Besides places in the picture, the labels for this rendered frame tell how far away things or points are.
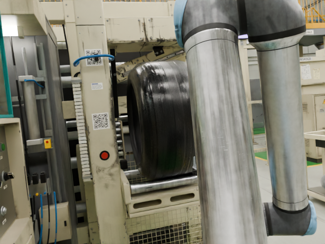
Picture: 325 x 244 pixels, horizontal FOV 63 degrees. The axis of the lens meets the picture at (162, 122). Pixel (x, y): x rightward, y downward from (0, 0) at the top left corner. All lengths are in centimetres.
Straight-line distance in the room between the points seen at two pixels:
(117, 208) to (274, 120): 89
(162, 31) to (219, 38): 110
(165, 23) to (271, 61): 110
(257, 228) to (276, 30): 37
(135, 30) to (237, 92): 115
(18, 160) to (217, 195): 81
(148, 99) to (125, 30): 60
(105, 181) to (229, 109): 90
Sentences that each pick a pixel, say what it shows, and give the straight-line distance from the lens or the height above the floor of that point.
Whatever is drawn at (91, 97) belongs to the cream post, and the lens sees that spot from 125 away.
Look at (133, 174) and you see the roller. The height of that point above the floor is 91.
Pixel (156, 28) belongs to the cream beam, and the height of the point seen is 171.
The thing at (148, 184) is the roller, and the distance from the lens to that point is 124.
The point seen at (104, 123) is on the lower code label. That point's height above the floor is 121.
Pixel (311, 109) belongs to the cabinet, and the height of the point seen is 97.
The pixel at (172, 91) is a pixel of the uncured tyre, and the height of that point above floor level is 132.
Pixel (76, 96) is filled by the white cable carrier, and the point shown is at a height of 134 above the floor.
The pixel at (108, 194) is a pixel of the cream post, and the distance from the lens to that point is 130.
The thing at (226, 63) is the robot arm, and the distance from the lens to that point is 53.
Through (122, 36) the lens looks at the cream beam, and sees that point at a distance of 158.
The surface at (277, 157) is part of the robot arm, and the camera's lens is 71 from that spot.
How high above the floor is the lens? 125
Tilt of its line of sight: 3 degrees down
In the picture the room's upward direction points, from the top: 6 degrees counter-clockwise
